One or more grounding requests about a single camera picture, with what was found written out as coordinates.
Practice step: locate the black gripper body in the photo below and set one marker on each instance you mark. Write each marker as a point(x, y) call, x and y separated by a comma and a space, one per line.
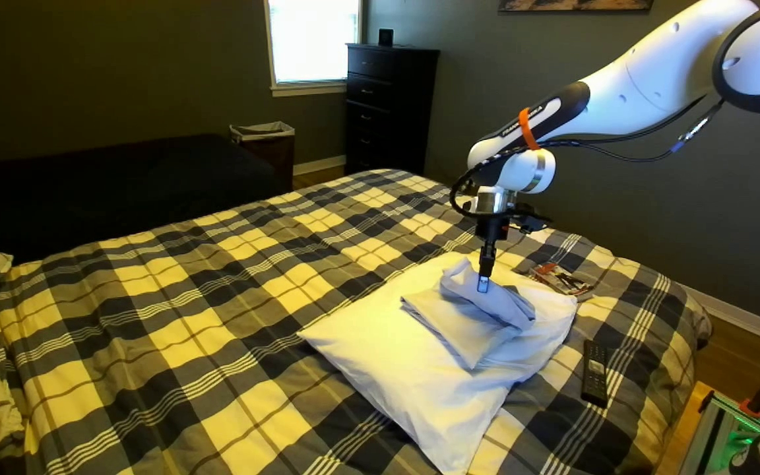
point(492, 214)

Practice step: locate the pale grey cloth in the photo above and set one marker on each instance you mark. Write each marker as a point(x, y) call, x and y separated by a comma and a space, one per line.
point(467, 320)

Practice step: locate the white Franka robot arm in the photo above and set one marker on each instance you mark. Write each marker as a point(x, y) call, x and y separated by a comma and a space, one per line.
point(652, 82)

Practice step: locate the small items on bed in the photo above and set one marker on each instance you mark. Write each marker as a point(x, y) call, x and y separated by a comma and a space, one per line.
point(565, 281)

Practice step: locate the white pillow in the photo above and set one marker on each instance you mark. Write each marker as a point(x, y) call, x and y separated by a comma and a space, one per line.
point(397, 370)

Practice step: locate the black chest of drawers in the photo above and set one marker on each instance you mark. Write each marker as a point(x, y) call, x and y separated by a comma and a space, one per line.
point(391, 108)

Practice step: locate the black remote control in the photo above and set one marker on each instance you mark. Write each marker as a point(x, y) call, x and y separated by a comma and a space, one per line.
point(595, 372)

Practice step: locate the small black box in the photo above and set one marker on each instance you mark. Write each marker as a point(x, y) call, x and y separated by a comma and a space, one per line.
point(387, 39)

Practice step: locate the bright window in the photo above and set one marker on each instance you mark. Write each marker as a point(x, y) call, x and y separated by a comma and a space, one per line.
point(315, 40)

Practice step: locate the plaid grey yellow comforter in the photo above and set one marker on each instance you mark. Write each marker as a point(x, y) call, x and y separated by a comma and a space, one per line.
point(203, 300)

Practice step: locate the black futon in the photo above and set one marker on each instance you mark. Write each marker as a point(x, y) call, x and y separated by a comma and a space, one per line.
point(107, 193)

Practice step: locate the framed wall picture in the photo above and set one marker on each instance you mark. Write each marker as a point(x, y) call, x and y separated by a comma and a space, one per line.
point(573, 3)

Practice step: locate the green metal frame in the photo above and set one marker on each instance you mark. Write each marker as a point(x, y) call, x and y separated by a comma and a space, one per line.
point(732, 436)

